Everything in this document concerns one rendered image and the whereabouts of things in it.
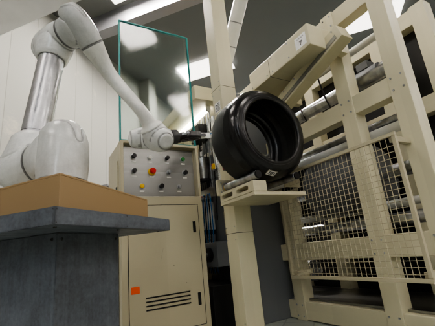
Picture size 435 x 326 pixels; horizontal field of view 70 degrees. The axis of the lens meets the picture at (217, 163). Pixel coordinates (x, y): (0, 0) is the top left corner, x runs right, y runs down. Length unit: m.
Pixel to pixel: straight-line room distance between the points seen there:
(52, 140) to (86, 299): 0.49
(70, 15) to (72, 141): 0.60
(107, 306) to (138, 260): 0.92
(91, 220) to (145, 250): 1.18
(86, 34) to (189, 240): 1.32
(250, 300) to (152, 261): 0.63
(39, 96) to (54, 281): 0.75
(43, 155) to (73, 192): 0.27
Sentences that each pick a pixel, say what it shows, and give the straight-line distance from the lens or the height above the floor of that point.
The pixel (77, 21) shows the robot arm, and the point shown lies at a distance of 1.49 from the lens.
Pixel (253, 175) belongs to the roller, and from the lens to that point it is 1.68.
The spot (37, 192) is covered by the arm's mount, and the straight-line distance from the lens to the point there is 0.89.
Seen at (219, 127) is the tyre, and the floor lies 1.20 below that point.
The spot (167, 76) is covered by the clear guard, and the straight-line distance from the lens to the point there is 2.45.
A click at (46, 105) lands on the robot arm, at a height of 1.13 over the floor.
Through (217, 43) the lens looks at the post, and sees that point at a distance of 2.47.
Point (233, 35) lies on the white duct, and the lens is 2.92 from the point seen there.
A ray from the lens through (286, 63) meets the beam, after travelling 2.14.
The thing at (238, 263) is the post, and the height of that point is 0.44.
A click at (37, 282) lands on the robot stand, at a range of 0.96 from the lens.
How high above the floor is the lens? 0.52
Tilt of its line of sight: 16 degrees up
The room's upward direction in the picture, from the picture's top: 6 degrees counter-clockwise
